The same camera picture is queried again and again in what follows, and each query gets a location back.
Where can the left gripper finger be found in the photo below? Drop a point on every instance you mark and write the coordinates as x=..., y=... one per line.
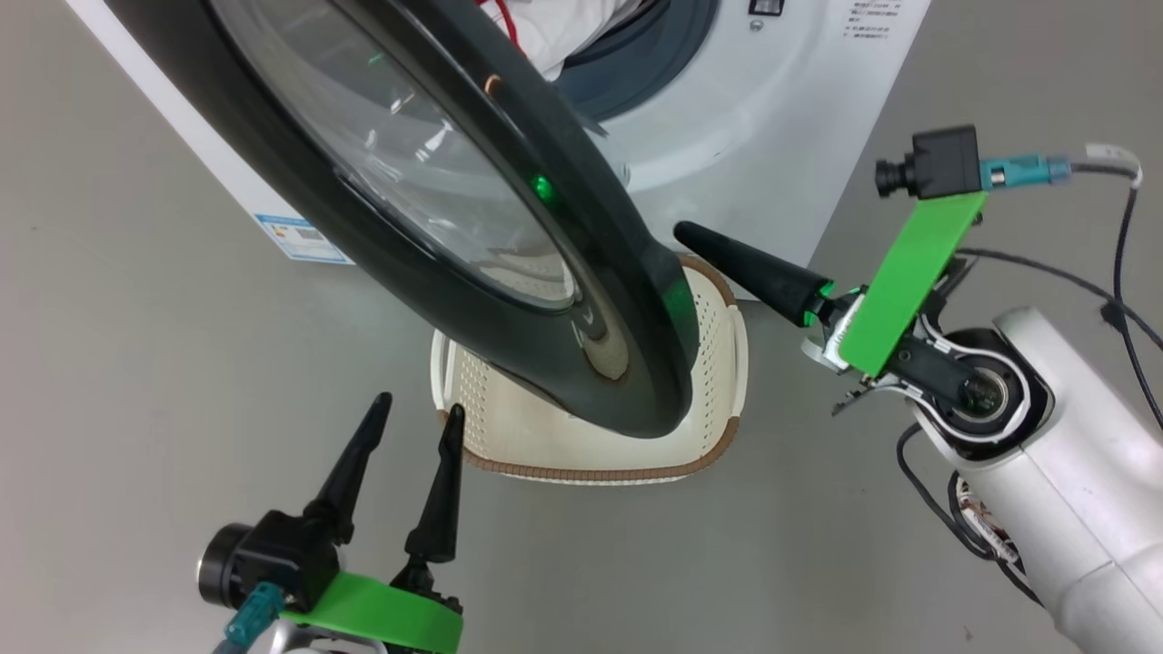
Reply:
x=354, y=472
x=442, y=509

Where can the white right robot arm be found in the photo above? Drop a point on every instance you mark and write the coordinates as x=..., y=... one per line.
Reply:
x=1072, y=454

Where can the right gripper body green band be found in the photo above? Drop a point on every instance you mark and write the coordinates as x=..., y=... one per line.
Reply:
x=909, y=272

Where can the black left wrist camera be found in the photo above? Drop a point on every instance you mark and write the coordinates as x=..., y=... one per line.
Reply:
x=273, y=554

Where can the grey rubber door gasket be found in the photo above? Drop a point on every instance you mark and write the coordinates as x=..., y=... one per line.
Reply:
x=672, y=45

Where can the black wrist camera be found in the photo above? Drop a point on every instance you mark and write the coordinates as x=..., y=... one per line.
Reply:
x=945, y=162
x=273, y=554

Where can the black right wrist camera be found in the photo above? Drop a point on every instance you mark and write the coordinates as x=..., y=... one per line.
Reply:
x=945, y=162

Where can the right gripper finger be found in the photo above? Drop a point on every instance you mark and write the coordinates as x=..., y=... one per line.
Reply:
x=763, y=272

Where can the black door latch slot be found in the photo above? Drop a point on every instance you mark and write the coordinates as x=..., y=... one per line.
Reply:
x=765, y=6

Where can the white garment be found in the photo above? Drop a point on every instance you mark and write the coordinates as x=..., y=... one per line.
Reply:
x=572, y=32

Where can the blue energy label sticker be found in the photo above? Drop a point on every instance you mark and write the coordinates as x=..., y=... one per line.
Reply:
x=304, y=238

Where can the cream perforated basket brown rim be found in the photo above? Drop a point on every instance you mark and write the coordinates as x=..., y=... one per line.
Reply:
x=545, y=445

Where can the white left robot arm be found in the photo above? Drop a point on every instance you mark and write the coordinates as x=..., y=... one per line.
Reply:
x=309, y=640

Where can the white front-load washing machine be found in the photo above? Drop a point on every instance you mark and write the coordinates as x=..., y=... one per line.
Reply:
x=745, y=136

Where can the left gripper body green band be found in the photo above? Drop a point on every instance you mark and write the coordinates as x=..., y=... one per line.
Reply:
x=391, y=613

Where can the black round glass washer door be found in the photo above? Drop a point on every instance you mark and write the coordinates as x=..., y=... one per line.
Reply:
x=636, y=300

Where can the printed text label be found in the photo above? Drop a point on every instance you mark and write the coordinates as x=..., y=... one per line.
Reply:
x=872, y=23

